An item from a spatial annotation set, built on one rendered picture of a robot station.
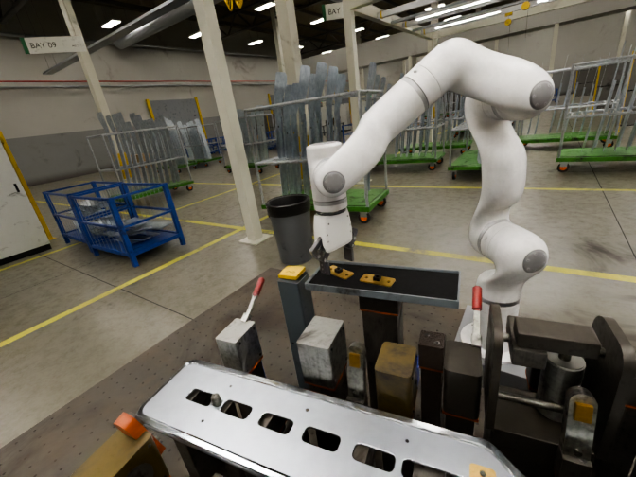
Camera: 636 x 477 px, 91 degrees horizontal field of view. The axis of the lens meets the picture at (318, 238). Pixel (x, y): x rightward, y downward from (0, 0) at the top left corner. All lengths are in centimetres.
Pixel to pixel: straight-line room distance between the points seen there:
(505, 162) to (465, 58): 26
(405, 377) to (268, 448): 29
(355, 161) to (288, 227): 275
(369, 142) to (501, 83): 30
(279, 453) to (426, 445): 27
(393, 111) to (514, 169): 34
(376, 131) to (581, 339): 52
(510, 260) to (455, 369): 36
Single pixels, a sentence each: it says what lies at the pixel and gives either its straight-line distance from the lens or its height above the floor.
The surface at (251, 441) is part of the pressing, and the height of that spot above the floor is 100.
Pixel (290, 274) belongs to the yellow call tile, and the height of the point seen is 116.
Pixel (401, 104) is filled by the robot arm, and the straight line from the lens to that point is 75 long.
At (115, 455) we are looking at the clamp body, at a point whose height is 106.
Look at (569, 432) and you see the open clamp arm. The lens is 73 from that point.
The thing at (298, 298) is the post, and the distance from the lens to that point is 90.
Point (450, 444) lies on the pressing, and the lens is 70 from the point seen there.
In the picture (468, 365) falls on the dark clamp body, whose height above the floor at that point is 108.
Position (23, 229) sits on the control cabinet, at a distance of 699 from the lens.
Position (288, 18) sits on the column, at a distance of 830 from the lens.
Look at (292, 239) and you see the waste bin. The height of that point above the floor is 32.
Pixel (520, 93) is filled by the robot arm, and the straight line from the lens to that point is 81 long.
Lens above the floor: 157
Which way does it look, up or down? 22 degrees down
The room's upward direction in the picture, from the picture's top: 8 degrees counter-clockwise
